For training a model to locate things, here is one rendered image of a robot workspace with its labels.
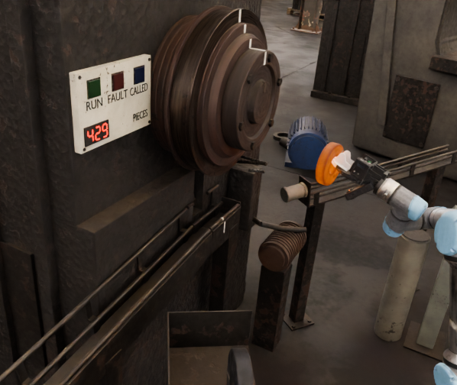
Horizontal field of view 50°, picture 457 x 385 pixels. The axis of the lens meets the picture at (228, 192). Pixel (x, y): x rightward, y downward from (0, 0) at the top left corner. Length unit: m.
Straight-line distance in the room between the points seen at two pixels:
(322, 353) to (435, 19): 2.57
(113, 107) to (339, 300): 1.64
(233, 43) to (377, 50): 2.87
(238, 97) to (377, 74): 2.94
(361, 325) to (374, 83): 2.28
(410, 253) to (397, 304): 0.25
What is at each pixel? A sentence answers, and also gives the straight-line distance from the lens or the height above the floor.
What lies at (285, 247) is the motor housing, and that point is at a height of 0.52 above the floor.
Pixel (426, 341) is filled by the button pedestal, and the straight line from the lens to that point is 2.37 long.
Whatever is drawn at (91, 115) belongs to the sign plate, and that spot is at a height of 1.14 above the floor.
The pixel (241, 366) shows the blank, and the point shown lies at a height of 0.75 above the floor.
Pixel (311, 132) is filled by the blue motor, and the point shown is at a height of 0.33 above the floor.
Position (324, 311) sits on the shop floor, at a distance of 2.41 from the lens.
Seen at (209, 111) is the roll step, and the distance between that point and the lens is 1.27.
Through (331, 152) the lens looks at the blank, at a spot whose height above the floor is 0.89.
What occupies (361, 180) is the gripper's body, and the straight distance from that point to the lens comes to 1.72.
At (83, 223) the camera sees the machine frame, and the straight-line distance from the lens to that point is 1.25.
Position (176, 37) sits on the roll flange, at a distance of 1.34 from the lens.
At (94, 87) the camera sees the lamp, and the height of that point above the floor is 1.20.
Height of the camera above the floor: 1.51
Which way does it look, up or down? 27 degrees down
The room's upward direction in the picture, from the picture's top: 5 degrees clockwise
